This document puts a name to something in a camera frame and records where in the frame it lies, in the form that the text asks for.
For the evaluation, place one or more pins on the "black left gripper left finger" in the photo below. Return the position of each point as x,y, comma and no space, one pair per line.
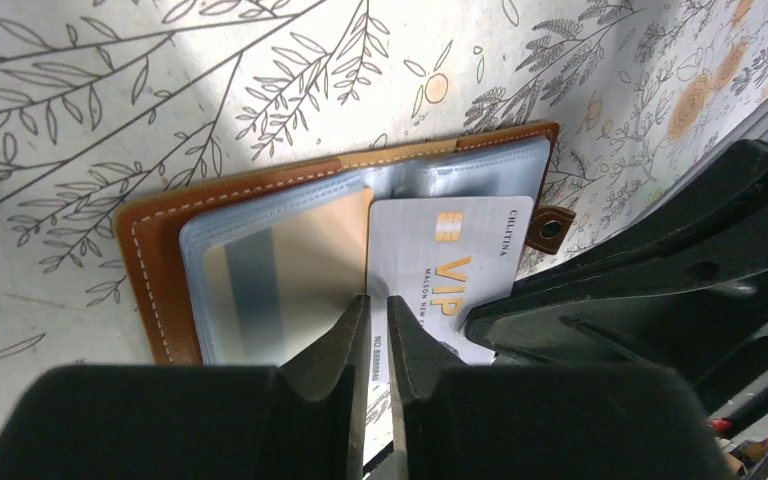
302,420

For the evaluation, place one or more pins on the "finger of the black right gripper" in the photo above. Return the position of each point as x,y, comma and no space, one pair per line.
686,288

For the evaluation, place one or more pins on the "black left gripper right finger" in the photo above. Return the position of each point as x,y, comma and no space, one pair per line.
549,421

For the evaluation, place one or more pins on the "brown leather card holder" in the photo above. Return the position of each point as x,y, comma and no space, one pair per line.
148,229

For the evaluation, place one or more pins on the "floral patterned table cloth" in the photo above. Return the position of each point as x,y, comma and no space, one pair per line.
103,103

